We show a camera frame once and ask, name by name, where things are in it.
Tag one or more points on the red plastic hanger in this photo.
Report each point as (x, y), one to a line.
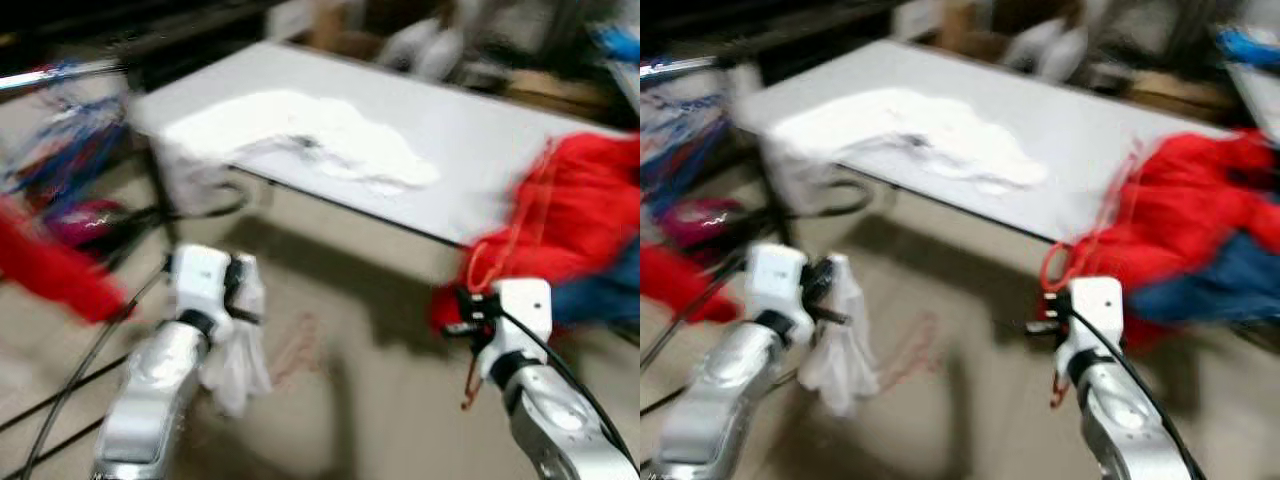
(1044, 270)
(469, 270)
(295, 350)
(920, 350)

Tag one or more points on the white garment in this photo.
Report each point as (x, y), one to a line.
(240, 370)
(930, 130)
(845, 370)
(320, 135)

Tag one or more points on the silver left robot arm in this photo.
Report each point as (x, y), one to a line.
(720, 400)
(150, 400)

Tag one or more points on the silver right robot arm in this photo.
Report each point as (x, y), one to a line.
(560, 420)
(1125, 420)

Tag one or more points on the blue plastic hanger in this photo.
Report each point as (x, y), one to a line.
(60, 150)
(680, 150)

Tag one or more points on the blue garment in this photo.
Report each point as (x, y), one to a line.
(600, 290)
(1210, 280)

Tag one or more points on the pink round object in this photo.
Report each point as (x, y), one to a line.
(85, 222)
(705, 222)

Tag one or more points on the red T-shirt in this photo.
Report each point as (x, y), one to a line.
(50, 270)
(680, 285)

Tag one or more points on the red garment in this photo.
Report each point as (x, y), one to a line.
(580, 210)
(1190, 200)

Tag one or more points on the white table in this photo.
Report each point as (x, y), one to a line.
(1100, 140)
(480, 140)

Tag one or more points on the flat cardboard piece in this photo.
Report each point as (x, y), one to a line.
(1185, 95)
(555, 93)

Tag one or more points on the white plastic bag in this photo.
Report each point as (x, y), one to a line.
(445, 55)
(405, 45)
(1065, 55)
(1028, 45)

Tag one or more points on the cardboard box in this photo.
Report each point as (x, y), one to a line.
(345, 30)
(970, 30)

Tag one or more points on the blue soft item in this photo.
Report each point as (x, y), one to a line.
(618, 43)
(1250, 47)

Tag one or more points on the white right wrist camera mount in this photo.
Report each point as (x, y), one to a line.
(525, 310)
(1095, 310)

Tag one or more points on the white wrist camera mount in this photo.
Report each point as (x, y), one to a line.
(200, 280)
(775, 280)
(525, 310)
(1095, 310)

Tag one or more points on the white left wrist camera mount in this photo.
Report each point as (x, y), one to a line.
(200, 280)
(775, 280)

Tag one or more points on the metal clothes rail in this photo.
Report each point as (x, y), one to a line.
(665, 67)
(50, 77)

